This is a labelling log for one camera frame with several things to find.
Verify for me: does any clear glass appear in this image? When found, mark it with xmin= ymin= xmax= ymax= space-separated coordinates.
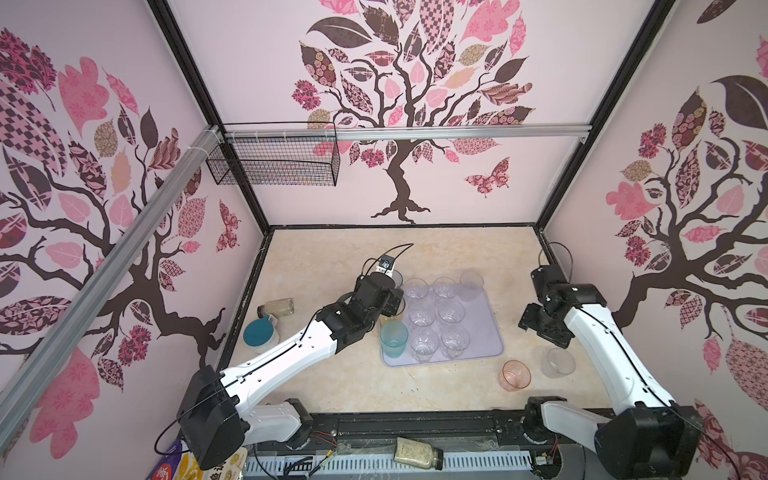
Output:
xmin=409 ymin=327 xmax=440 ymax=363
xmin=431 ymin=276 xmax=458 ymax=299
xmin=436 ymin=298 xmax=466 ymax=325
xmin=402 ymin=277 xmax=430 ymax=305
xmin=406 ymin=303 xmax=436 ymax=328
xmin=459 ymin=270 xmax=484 ymax=302

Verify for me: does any teal green plastic cup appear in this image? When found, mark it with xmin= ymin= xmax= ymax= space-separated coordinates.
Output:
xmin=380 ymin=321 xmax=409 ymax=358

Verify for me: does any pink transparent cup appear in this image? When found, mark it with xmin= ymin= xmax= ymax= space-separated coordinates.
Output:
xmin=498 ymin=360 xmax=532 ymax=392

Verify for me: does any clear cup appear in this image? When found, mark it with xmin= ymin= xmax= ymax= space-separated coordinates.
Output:
xmin=440 ymin=325 xmax=471 ymax=359
xmin=541 ymin=348 xmax=576 ymax=378

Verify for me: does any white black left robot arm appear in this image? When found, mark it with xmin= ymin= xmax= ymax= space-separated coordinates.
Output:
xmin=175 ymin=272 xmax=403 ymax=471

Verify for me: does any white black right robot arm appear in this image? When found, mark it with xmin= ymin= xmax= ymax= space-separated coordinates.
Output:
xmin=519 ymin=265 xmax=703 ymax=479

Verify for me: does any lavender plastic tray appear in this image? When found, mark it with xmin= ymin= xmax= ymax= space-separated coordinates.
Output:
xmin=381 ymin=290 xmax=504 ymax=368

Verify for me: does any glass jar black lid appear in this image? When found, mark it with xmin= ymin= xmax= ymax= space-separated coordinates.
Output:
xmin=257 ymin=298 xmax=295 ymax=318

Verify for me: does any teal lidded jar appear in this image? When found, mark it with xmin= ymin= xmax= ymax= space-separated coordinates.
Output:
xmin=243 ymin=315 xmax=280 ymax=354

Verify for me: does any grain filled bottle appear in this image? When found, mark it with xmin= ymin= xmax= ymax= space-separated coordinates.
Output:
xmin=393 ymin=437 xmax=444 ymax=471

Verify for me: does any snack bag colourful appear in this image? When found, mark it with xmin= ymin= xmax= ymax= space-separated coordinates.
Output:
xmin=148 ymin=440 xmax=248 ymax=480

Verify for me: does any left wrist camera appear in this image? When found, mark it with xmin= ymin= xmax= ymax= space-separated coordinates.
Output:
xmin=375 ymin=255 xmax=395 ymax=277

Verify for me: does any aluminium rail back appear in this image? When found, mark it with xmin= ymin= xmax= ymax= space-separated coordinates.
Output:
xmin=224 ymin=123 xmax=592 ymax=141

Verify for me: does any aluminium rail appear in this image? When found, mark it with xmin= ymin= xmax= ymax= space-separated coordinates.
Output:
xmin=1 ymin=125 xmax=222 ymax=448
xmin=224 ymin=123 xmax=592 ymax=141

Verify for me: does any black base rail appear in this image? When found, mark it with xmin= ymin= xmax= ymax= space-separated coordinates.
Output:
xmin=239 ymin=406 xmax=661 ymax=454

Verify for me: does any black wire basket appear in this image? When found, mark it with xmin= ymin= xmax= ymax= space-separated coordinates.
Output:
xmin=206 ymin=120 xmax=341 ymax=187

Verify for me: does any white vented cable duct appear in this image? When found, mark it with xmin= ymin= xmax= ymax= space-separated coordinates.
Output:
xmin=241 ymin=451 xmax=533 ymax=479

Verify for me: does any aluminium rail left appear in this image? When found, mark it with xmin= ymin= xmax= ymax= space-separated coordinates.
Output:
xmin=1 ymin=125 xmax=222 ymax=448

